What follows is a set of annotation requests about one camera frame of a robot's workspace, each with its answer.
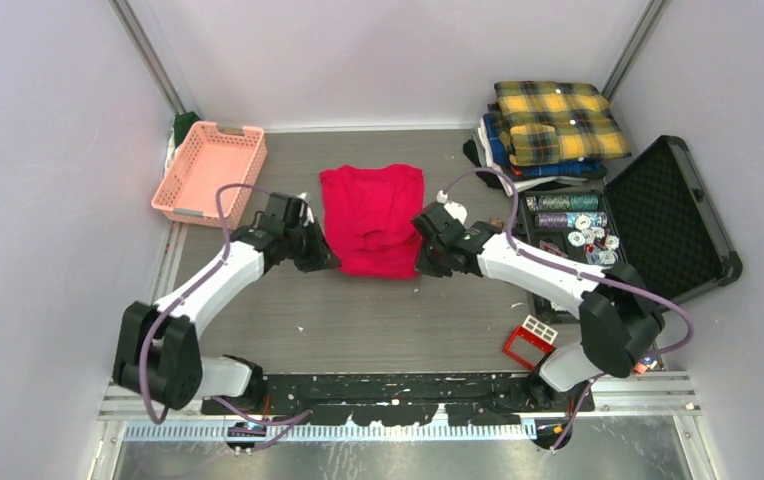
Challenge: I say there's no red garment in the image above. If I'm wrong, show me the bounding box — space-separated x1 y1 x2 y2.
319 164 425 280

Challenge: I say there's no yellow plaid flannel shirt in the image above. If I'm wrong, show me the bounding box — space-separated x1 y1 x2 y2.
489 80 631 167

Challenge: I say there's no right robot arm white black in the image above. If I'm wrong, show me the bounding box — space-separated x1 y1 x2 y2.
411 202 664 411

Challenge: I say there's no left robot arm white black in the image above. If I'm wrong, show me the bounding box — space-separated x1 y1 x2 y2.
112 193 340 414

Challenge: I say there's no pink plastic laundry basket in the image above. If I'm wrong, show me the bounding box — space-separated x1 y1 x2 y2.
151 121 267 230

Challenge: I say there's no brown poker chip roll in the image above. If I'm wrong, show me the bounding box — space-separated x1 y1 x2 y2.
488 217 506 230

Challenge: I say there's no white folded garment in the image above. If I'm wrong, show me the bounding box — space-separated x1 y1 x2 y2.
471 127 587 196

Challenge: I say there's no green and white cloth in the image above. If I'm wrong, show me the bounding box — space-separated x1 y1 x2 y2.
165 111 201 163

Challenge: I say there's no blue plaid folded shirt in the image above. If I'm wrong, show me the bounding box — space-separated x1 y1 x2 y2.
482 113 607 178

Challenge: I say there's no black foam-lined carrying case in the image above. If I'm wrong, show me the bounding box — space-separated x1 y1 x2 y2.
514 135 744 304

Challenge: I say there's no blue toy figure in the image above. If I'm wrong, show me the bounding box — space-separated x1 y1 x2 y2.
633 355 659 375

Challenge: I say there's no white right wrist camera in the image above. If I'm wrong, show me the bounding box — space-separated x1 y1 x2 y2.
436 190 468 225

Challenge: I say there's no red plastic frame block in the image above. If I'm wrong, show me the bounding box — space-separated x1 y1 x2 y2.
501 315 558 371

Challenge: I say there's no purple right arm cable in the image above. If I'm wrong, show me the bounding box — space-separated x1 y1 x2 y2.
436 166 696 454

